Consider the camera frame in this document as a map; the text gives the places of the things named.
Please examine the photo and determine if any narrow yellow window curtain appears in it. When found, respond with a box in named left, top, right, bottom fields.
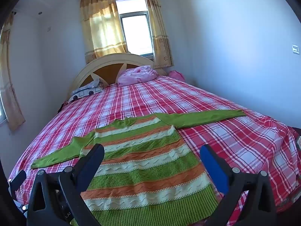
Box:
left=143, top=0, right=174, bottom=68

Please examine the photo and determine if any cream wooden headboard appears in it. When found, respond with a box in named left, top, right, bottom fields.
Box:
left=67, top=53, right=167, bottom=102

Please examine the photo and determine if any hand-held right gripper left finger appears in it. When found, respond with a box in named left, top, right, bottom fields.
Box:
left=26, top=143, right=105, bottom=226

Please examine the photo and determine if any red plaid bed sheet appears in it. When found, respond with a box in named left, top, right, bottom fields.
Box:
left=8, top=74, right=301, bottom=226

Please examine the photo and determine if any pink floral pillow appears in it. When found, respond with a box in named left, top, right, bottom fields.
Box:
left=117, top=65, right=158, bottom=86

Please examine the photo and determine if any yellow side curtain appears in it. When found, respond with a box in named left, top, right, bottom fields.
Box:
left=0, top=12, right=26, bottom=131

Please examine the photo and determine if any wide yellow window curtain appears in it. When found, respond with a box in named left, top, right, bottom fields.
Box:
left=79, top=0, right=128, bottom=64

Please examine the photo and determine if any dark bedside object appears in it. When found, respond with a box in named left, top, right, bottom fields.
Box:
left=292, top=127, right=301, bottom=151

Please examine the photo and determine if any green orange striped knit sweater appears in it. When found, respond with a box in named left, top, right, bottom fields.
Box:
left=31, top=109, right=247, bottom=226

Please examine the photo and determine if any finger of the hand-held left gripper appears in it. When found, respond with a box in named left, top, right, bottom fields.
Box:
left=8, top=169, right=27, bottom=193

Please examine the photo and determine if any white framed window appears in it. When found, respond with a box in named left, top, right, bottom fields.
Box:
left=115, top=0, right=156, bottom=58

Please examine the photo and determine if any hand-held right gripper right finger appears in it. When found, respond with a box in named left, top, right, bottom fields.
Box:
left=199, top=144, right=278, bottom=226

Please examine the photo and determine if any white blue patterned pillow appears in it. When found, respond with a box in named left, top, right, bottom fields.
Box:
left=68, top=79, right=105, bottom=103

